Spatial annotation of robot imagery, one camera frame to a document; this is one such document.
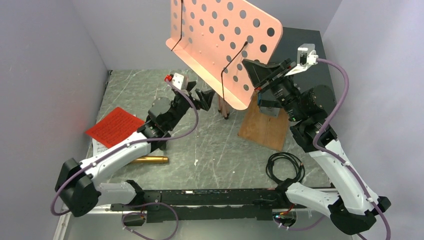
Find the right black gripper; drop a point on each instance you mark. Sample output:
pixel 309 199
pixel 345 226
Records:
pixel 261 73

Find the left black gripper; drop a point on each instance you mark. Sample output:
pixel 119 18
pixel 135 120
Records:
pixel 205 98

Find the pink music stand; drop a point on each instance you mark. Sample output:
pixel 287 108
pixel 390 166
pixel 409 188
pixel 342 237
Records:
pixel 213 37

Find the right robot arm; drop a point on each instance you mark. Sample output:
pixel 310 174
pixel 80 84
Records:
pixel 354 207

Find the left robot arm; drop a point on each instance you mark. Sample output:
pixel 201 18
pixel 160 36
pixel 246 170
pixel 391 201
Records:
pixel 81 185

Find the dark teal amplifier box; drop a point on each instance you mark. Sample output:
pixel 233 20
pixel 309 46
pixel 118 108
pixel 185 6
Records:
pixel 293 38

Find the wooden board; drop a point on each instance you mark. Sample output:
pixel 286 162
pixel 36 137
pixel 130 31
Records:
pixel 267 131

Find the gold metal tube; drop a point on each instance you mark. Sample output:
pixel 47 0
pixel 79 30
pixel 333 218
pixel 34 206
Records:
pixel 151 160

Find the red sheet music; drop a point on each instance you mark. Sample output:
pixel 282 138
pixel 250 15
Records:
pixel 115 127

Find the white sheet music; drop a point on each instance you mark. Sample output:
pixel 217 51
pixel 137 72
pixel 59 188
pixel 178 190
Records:
pixel 97 147

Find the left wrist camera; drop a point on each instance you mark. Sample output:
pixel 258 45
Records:
pixel 180 81

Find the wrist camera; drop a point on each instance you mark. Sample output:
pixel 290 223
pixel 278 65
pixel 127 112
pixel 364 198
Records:
pixel 306 58
pixel 180 81

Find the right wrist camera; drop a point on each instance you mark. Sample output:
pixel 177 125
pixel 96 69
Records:
pixel 306 58

